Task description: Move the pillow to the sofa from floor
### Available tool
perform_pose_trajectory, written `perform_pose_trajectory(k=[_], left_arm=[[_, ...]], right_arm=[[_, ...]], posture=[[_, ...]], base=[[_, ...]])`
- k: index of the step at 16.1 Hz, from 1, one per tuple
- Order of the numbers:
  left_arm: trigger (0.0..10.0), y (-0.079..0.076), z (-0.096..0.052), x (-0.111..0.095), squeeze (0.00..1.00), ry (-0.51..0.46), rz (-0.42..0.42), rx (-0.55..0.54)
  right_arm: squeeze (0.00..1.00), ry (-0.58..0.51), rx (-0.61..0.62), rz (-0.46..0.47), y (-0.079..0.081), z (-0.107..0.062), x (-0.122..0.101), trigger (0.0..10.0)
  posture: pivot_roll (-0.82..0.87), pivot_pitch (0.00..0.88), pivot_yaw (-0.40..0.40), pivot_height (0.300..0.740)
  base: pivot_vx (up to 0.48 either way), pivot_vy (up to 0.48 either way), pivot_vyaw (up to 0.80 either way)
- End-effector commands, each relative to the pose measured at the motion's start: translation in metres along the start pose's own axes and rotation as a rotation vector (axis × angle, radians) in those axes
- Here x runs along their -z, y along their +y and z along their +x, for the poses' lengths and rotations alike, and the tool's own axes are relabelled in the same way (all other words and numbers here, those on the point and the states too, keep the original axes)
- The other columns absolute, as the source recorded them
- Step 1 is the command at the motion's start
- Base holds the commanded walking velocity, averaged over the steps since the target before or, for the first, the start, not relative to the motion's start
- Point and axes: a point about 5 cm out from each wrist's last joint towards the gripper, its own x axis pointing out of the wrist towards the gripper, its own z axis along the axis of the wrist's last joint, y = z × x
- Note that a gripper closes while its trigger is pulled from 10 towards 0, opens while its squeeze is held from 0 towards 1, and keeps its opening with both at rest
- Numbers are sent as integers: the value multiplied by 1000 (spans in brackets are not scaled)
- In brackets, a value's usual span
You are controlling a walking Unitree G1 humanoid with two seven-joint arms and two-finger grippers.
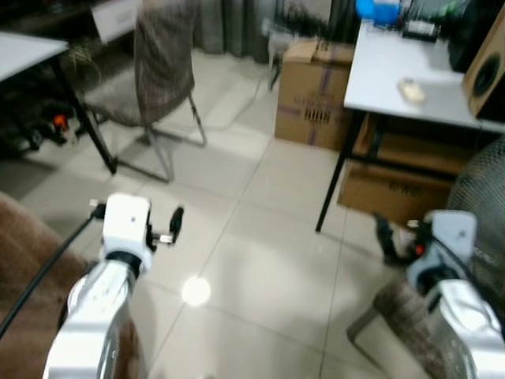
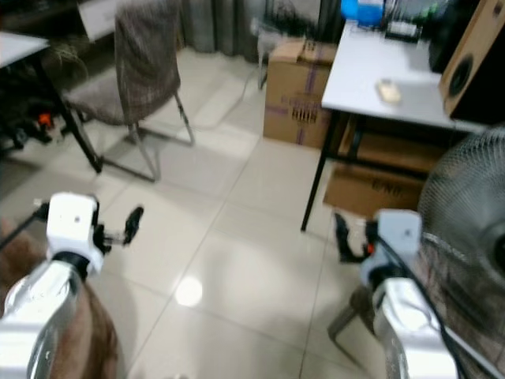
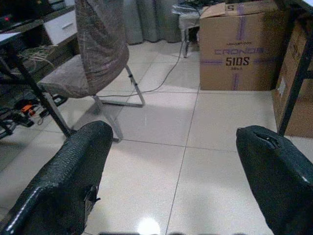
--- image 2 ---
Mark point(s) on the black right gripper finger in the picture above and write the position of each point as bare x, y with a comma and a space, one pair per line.
346, 237

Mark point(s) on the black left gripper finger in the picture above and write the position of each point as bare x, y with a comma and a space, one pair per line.
134, 223

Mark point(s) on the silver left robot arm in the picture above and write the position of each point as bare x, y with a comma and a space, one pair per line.
39, 316

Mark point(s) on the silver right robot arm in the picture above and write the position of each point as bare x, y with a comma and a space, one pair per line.
418, 335

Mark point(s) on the wide brown cardboard box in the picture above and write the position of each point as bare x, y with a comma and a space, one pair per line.
379, 185

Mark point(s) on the plaid fabric metal chair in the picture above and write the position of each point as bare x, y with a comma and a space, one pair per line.
146, 63
359, 312

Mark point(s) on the grey standing fan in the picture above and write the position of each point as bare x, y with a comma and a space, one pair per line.
465, 205

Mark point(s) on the cardboard box with purple print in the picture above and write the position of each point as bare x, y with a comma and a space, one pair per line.
300, 95

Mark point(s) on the small beige item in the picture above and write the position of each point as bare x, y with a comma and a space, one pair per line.
388, 91

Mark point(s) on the white table with black legs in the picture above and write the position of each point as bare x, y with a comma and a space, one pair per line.
16, 49
371, 71

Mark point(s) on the wooden loudspeaker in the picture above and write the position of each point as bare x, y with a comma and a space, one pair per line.
473, 63

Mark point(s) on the white paper sheet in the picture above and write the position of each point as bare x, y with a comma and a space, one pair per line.
99, 17

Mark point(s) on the small black device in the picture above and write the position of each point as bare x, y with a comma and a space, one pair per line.
402, 30

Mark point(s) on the blue plastic container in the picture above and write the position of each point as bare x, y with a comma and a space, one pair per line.
363, 11

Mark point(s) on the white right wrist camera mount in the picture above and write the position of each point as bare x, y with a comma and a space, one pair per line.
398, 237

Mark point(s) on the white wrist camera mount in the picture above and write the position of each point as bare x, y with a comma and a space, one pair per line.
398, 237
71, 221

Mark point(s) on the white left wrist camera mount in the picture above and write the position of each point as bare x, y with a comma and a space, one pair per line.
71, 221

